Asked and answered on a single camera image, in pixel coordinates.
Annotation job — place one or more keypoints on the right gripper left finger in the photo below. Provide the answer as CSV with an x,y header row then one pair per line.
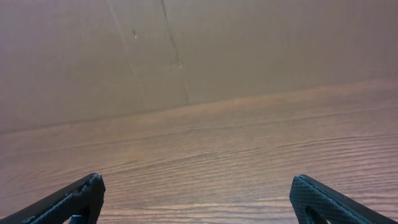
x,y
79,202

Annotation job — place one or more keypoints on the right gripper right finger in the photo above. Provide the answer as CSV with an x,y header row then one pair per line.
x,y
316,203

